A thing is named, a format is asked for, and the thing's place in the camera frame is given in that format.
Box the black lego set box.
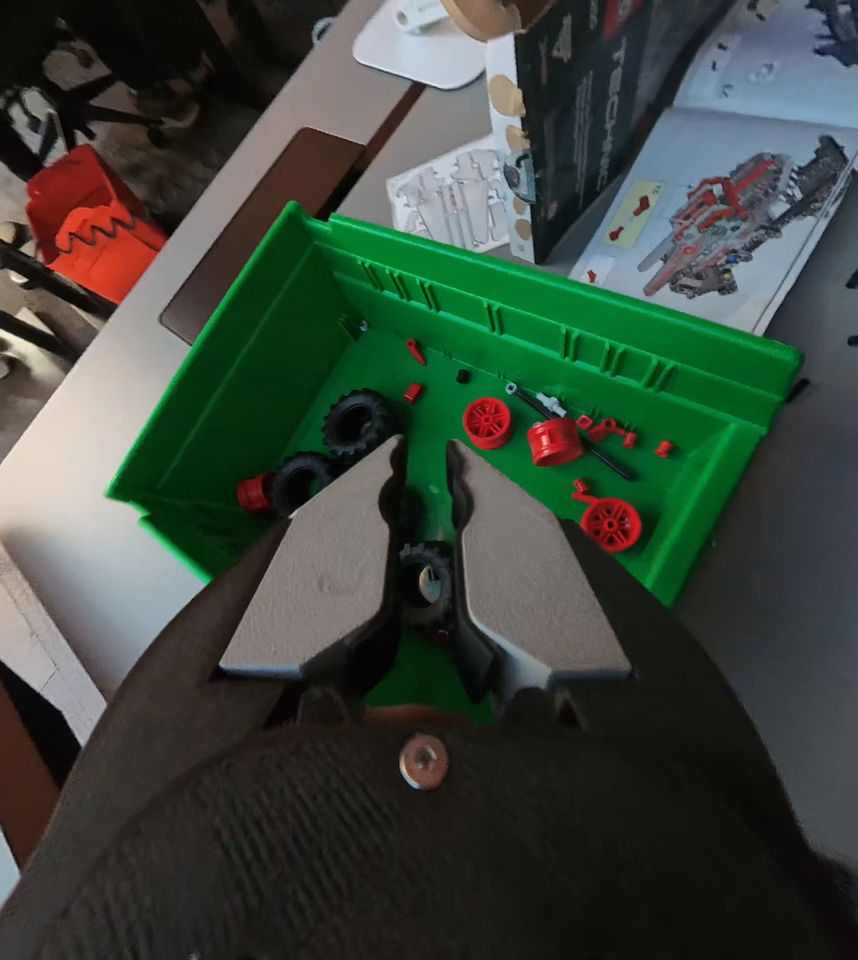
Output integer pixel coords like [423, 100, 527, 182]
[485, 0, 737, 265]

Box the black office chair base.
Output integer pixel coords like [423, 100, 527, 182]
[0, 22, 197, 151]

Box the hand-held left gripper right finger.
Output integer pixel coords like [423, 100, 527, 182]
[445, 438, 635, 702]

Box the small red lego connector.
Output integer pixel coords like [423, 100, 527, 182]
[577, 414, 638, 449]

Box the red plastic bin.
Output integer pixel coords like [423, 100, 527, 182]
[26, 144, 167, 285]

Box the dark table hatch panel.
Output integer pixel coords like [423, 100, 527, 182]
[159, 127, 366, 346]

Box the white stand base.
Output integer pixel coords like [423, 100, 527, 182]
[352, 0, 488, 91]

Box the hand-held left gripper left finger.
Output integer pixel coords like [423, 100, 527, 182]
[219, 433, 409, 682]

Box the black lego axle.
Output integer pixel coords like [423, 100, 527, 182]
[507, 384, 636, 483]

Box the green plastic bin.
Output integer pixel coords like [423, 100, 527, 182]
[104, 199, 805, 727]

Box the lego instruction booklet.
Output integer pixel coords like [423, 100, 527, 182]
[570, 0, 858, 336]

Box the black lego tire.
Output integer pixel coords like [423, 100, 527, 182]
[397, 540, 456, 627]
[271, 452, 336, 519]
[321, 388, 392, 459]

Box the instruction sheet on wooden stand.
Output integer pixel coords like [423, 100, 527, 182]
[440, 0, 531, 42]

